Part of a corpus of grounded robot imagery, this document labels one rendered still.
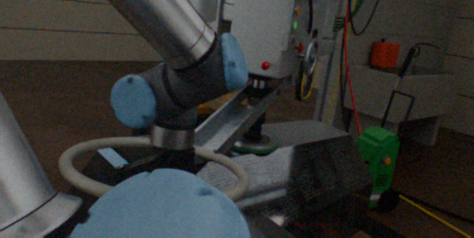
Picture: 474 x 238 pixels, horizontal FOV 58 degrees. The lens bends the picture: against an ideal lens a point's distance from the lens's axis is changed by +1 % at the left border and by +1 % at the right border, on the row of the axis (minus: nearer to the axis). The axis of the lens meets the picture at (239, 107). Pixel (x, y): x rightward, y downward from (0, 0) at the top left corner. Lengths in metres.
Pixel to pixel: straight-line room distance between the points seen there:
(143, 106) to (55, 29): 6.99
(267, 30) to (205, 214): 1.24
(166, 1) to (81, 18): 7.22
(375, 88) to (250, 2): 3.05
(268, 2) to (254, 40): 0.14
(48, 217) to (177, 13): 0.30
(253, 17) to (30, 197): 1.21
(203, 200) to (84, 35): 7.53
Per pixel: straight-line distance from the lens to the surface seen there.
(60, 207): 0.47
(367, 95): 4.52
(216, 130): 1.48
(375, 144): 3.21
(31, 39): 7.59
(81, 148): 1.23
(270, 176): 1.64
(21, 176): 0.47
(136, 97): 0.71
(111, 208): 0.40
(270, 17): 1.54
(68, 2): 7.70
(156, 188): 0.38
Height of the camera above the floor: 1.39
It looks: 14 degrees down
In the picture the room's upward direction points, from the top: 7 degrees clockwise
